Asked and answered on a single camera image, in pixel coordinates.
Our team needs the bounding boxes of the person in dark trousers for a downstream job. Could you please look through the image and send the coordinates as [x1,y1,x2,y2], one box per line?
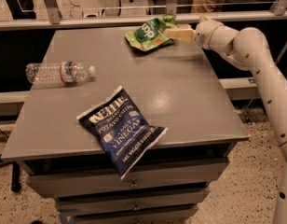
[6,0,36,20]

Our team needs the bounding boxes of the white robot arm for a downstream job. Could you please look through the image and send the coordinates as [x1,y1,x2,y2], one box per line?
[164,16,287,224]

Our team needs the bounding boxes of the metal railing frame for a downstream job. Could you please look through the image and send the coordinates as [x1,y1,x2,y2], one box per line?
[0,10,287,31]

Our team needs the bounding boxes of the grey drawer cabinet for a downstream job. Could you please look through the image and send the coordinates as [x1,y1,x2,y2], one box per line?
[3,28,248,224]

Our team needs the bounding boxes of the clear plastic water bottle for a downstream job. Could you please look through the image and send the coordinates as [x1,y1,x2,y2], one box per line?
[25,62,96,85]

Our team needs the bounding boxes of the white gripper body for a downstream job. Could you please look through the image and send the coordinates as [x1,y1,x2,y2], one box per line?
[195,20,232,50]

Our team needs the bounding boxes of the blue kettle chip bag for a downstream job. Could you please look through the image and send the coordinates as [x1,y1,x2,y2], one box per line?
[76,86,167,179]

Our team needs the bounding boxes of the green rice chip bag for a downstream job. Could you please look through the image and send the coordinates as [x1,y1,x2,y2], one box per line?
[125,14,178,51]

